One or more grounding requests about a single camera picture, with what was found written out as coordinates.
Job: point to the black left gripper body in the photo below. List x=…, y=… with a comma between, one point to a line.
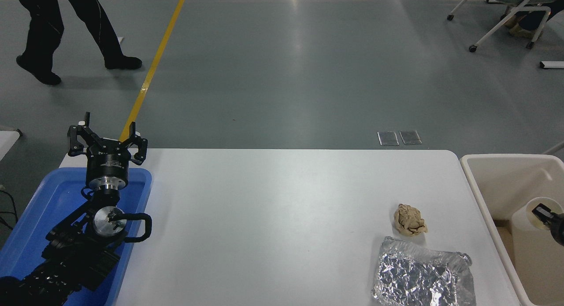
x=108, y=163

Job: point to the white paper cup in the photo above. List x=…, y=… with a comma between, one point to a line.
x=538, y=225

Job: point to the large pale plastic bin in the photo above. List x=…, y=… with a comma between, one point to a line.
x=502, y=182

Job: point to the blue plastic tray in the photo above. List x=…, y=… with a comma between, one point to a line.
x=48, y=200

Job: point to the white side table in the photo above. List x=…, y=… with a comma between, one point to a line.
x=6, y=143

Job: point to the walking person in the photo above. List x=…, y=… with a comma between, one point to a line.
x=44, y=24

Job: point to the silver foil tray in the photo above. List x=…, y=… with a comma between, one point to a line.
x=418, y=275

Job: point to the crumpled tan paper ball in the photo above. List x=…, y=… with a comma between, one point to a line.
x=409, y=220

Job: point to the white flat bar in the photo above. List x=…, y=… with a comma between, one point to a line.
x=553, y=65

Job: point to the metal floor plate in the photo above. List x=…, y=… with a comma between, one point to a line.
x=410, y=137
x=388, y=138

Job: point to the seated person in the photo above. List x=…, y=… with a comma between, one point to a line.
x=535, y=20

